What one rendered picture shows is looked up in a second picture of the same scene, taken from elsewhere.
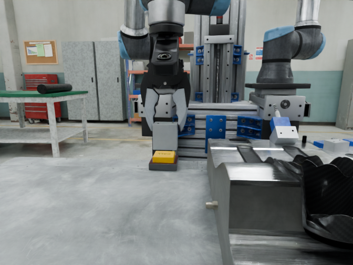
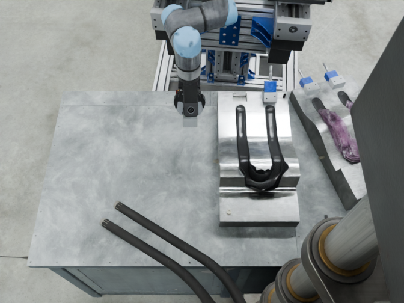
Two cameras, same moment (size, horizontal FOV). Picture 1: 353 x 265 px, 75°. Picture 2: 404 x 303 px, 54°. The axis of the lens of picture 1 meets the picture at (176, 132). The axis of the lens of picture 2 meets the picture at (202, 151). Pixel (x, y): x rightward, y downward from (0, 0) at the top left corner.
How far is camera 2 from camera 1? 1.10 m
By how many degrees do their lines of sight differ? 49
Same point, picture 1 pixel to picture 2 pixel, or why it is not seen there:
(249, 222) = (226, 184)
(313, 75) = not seen: outside the picture
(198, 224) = (209, 165)
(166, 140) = (190, 124)
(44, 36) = not seen: outside the picture
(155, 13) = (182, 76)
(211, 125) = not seen: hidden behind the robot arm
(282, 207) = (238, 181)
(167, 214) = (194, 159)
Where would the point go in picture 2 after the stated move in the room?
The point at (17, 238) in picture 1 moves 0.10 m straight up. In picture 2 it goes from (129, 179) to (124, 166)
